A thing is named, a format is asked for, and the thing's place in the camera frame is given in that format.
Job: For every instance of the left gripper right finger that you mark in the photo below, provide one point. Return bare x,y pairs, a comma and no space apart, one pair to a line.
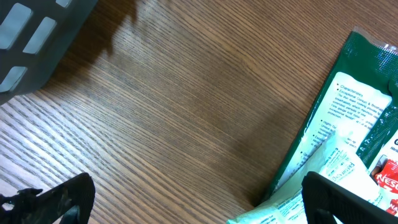
327,202

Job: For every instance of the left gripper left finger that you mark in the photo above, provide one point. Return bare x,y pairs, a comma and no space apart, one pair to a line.
69,202

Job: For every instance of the light green snack pouch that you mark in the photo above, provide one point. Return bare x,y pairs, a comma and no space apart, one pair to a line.
334,161

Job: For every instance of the red Nescafe coffee stick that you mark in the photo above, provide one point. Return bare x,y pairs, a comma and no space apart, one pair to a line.
387,179

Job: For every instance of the green 3M gloves package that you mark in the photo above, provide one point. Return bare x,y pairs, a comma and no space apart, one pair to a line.
360,92

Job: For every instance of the grey plastic mesh basket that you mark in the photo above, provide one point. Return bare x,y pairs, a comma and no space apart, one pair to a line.
34,37

